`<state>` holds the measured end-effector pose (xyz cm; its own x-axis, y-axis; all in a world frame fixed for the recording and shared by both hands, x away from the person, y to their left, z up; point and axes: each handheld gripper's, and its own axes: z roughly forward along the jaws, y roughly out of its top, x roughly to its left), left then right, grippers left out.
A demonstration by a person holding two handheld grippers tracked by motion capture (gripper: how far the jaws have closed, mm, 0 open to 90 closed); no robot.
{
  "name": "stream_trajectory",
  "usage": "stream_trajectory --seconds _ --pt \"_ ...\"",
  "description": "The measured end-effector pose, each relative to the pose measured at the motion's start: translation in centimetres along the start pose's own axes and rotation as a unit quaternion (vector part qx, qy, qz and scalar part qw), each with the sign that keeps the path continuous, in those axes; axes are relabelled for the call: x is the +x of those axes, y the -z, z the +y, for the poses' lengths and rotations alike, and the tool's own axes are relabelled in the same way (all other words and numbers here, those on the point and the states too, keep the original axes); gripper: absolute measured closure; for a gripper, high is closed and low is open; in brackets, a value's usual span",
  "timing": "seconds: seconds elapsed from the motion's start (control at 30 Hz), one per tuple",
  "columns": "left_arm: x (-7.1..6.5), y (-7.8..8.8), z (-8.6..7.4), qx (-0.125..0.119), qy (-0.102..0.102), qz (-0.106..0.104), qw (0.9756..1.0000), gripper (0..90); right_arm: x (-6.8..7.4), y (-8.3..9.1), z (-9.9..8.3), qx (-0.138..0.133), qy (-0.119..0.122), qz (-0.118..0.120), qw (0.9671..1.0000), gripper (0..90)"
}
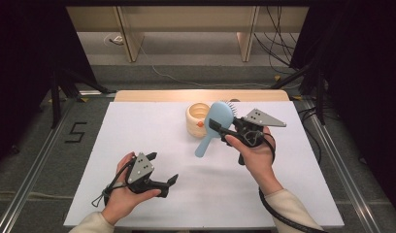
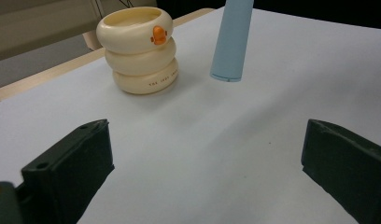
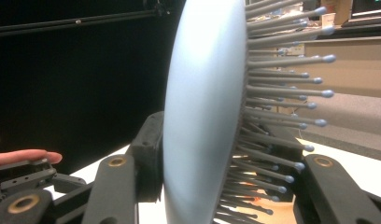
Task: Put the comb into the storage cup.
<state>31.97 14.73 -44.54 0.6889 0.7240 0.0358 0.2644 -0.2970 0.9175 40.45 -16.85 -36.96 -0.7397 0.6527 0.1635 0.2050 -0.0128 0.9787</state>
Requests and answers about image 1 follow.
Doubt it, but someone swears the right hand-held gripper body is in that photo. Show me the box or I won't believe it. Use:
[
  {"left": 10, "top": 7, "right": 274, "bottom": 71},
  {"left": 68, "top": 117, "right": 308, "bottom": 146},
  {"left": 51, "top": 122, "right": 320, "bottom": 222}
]
[{"left": 218, "top": 108, "right": 288, "bottom": 166}]

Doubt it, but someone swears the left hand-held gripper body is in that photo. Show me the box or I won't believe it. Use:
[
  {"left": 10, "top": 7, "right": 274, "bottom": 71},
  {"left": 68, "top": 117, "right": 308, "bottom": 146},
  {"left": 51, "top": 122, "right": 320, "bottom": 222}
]
[{"left": 125, "top": 151, "right": 171, "bottom": 199}]

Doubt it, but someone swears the light blue hairbrush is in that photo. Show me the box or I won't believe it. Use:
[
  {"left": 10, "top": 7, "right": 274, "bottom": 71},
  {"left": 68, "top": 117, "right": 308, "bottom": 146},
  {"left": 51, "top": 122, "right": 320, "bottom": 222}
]
[{"left": 194, "top": 99, "right": 240, "bottom": 159}]

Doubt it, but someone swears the cream ribbed cup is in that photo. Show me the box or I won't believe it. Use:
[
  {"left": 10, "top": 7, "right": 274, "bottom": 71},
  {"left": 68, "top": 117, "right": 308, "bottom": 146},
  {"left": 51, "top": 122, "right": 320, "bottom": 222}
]
[{"left": 185, "top": 102, "right": 217, "bottom": 139}]

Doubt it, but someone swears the person's left hand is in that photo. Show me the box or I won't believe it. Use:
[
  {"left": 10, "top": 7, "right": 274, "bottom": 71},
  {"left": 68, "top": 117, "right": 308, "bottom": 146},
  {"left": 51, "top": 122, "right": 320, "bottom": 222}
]
[{"left": 101, "top": 151, "right": 162, "bottom": 226}]

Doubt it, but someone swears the person's right hand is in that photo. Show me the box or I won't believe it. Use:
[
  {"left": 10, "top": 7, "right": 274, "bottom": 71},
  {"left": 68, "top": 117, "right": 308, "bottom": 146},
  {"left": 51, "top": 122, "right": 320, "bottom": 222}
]
[{"left": 224, "top": 126, "right": 285, "bottom": 196}]

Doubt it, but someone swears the white foam board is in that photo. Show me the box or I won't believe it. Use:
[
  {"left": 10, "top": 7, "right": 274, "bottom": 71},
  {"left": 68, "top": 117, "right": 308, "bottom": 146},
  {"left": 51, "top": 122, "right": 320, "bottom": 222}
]
[{"left": 63, "top": 100, "right": 346, "bottom": 229}]

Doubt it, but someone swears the wooden table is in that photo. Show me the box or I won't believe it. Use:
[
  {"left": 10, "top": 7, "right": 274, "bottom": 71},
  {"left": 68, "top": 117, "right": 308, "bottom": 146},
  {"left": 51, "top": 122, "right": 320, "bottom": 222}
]
[{"left": 114, "top": 89, "right": 290, "bottom": 103}]

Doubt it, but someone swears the black metal stand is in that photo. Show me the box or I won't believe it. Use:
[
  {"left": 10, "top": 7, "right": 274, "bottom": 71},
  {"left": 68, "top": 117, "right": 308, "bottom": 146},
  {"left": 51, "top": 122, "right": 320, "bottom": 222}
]
[
  {"left": 270, "top": 60, "right": 327, "bottom": 126},
  {"left": 49, "top": 62, "right": 117, "bottom": 130}
]

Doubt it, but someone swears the dark curtain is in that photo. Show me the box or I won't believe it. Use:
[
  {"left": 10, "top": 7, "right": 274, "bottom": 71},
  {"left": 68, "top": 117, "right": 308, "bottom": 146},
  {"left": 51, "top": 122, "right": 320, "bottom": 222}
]
[
  {"left": 0, "top": 0, "right": 97, "bottom": 171},
  {"left": 288, "top": 0, "right": 396, "bottom": 222}
]

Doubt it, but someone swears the wooden shelf unit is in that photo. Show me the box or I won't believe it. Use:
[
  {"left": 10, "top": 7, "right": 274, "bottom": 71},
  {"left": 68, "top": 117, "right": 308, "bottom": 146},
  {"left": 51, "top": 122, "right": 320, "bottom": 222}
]
[{"left": 65, "top": 5, "right": 310, "bottom": 63}]

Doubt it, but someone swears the round floor outlet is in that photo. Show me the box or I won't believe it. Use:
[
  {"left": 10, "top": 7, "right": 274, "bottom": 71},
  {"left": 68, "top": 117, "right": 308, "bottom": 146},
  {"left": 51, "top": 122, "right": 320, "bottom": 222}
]
[{"left": 103, "top": 33, "right": 125, "bottom": 47}]

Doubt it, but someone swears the left hand-held gripper black cable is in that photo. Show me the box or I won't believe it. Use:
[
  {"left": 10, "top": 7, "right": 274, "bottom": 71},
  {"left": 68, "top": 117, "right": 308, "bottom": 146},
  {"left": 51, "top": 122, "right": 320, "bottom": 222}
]
[{"left": 90, "top": 160, "right": 136, "bottom": 209}]

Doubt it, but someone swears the black floor cable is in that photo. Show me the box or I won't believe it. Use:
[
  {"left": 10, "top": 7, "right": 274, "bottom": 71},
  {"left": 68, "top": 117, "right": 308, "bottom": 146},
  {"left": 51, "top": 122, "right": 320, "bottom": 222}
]
[{"left": 297, "top": 106, "right": 323, "bottom": 165}]

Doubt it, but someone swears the bundle of black cables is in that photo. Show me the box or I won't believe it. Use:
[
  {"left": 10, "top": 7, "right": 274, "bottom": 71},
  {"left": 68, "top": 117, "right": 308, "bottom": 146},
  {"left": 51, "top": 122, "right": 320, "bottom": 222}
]
[{"left": 253, "top": 5, "right": 301, "bottom": 76}]

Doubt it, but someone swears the metal floor rail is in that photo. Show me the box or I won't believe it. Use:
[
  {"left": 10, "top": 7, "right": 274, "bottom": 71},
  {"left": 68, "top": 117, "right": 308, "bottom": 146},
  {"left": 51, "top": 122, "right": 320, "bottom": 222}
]
[
  {"left": 301, "top": 98, "right": 381, "bottom": 233},
  {"left": 0, "top": 96, "right": 77, "bottom": 233}
]

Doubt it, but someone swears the pale floor cable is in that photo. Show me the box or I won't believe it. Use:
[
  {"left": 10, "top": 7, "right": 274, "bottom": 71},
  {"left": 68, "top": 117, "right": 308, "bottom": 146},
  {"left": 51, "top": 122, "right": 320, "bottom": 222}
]
[{"left": 0, "top": 189, "right": 75, "bottom": 201}]

